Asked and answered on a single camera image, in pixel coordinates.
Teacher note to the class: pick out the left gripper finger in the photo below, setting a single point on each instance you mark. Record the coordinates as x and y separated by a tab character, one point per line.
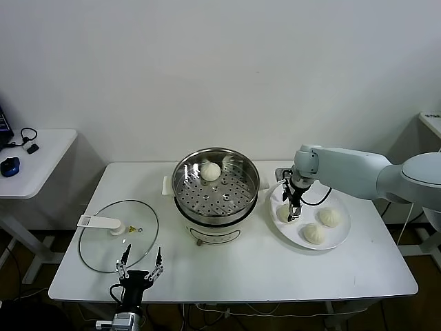
122	267
158	266

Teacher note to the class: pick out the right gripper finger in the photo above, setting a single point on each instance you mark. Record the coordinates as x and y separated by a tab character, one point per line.
285	192
295	211

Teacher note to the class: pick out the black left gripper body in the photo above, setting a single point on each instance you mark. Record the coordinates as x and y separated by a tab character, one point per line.
135	286

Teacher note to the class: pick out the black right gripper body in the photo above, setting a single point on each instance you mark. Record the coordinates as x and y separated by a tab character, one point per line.
298	188

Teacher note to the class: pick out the white steamed baozi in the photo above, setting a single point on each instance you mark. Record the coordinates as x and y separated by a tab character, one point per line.
314	233
210	171
329	216
282	213

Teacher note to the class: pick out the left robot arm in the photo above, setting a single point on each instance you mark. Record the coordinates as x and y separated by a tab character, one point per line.
138	325

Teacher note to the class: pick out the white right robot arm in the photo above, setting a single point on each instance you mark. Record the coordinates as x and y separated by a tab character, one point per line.
344	165

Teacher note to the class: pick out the white electric steamer pot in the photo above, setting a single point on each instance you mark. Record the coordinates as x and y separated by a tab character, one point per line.
213	234

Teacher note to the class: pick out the stainless steel steamer pot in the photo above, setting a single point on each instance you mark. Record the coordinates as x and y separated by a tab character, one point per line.
193	201

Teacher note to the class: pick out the glass pot lid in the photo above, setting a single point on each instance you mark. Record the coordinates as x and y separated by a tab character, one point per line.
103	248

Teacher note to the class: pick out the white round plate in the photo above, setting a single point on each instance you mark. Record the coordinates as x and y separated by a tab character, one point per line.
330	238

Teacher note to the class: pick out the white table leg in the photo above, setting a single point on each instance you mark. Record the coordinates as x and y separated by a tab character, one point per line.
333	320

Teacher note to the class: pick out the white side table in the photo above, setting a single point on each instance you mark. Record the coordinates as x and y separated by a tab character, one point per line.
48	155

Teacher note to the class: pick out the small black device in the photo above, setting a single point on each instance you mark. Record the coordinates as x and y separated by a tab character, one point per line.
33	149

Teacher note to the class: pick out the blue computer mouse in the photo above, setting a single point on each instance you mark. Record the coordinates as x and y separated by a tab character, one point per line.
9	166

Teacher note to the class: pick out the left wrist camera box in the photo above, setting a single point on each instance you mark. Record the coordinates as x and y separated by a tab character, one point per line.
120	320

